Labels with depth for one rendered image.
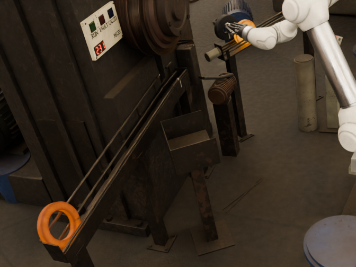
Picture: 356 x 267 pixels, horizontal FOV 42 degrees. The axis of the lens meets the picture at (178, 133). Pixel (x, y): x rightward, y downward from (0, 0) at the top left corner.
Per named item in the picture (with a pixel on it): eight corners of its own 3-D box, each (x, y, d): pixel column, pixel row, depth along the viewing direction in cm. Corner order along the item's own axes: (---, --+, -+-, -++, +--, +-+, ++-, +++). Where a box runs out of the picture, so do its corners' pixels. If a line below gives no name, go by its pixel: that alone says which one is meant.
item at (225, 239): (199, 264, 236) (170, 150, 198) (189, 229, 258) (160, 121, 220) (238, 252, 237) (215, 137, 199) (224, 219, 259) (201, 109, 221)
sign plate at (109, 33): (92, 60, 209) (79, 23, 200) (119, 36, 228) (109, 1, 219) (96, 60, 208) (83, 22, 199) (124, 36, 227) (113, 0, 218)
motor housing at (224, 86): (218, 158, 307) (204, 87, 279) (229, 139, 323) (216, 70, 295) (237, 160, 302) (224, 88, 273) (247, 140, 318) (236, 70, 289)
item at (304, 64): (297, 131, 314) (292, 62, 286) (301, 122, 323) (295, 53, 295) (316, 132, 309) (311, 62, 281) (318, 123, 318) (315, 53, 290)
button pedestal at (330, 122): (318, 134, 307) (313, 49, 274) (324, 115, 324) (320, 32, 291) (344, 136, 300) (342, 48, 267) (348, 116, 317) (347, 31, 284)
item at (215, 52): (205, 60, 287) (203, 52, 283) (217, 54, 289) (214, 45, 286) (211, 63, 282) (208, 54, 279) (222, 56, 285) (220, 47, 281)
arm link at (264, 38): (246, 46, 261) (264, 42, 267) (264, 54, 250) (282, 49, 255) (246, 28, 256) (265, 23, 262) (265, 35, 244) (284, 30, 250)
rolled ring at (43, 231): (55, 192, 182) (50, 193, 184) (32, 232, 171) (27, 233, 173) (88, 217, 191) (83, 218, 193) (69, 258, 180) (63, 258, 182)
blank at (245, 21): (229, 31, 286) (232, 32, 283) (246, 14, 287) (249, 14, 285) (240, 49, 296) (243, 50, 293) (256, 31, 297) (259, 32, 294)
